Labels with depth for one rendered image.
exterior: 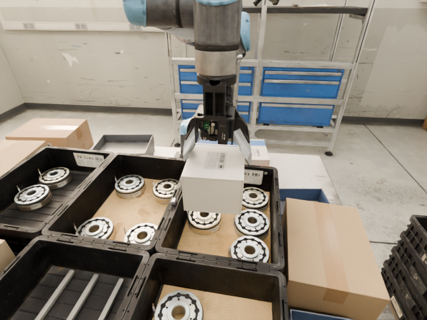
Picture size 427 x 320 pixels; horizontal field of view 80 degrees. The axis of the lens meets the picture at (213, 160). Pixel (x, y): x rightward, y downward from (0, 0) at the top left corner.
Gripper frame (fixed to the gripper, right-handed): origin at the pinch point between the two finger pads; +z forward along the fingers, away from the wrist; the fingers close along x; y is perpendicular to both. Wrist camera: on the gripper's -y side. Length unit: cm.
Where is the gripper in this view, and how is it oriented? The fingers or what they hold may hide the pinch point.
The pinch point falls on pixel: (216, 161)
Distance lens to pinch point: 57.4
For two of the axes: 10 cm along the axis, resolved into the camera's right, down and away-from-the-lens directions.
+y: -1.1, 5.5, -8.3
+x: 9.9, 0.6, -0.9
